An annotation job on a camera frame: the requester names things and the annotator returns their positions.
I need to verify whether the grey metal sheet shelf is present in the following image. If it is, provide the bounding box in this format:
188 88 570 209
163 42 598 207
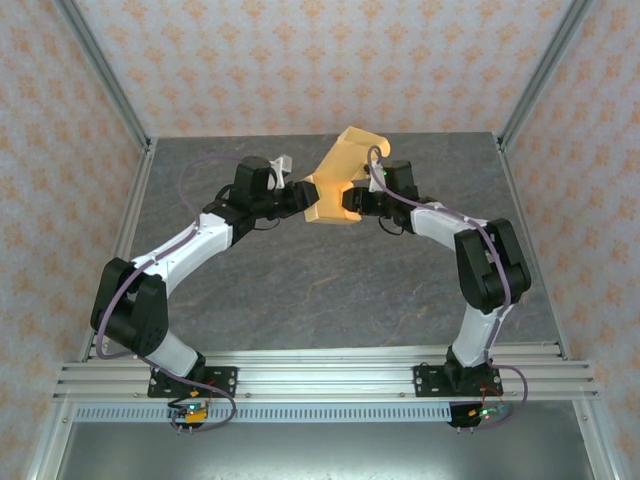
54 422 599 480

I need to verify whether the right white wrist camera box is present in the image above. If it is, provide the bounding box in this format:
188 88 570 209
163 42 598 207
363 162 384 194

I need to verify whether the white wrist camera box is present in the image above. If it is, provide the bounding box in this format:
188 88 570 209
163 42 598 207
363 162 384 194
269 154 294 190

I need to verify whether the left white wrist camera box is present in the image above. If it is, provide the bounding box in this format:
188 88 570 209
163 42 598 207
269 154 294 190

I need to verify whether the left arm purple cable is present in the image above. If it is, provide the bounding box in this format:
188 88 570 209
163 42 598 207
97 153 281 432

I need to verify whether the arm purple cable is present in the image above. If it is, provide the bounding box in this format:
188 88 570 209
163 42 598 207
97 153 281 432
367 144 530 432

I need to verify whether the aluminium table side rail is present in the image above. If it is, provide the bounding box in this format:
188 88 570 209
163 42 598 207
493 134 571 361
77 138 158 362

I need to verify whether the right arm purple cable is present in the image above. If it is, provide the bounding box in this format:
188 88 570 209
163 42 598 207
367 144 530 432

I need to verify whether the aluminium frame post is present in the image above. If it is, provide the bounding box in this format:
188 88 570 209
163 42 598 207
496 0 596 151
52 0 152 151

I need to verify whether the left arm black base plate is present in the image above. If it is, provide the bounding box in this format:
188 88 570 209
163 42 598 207
147 366 239 399

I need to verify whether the aluminium mounting rail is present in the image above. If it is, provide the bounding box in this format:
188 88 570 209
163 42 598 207
52 349 599 402

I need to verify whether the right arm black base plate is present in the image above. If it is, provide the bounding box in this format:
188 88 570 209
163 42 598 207
413 364 504 399

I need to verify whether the grey slotted cable duct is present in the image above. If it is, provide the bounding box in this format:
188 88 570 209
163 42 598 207
74 403 511 424

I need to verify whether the aluminium lower frame bar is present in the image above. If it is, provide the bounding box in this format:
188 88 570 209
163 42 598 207
27 399 76 480
572 399 621 480

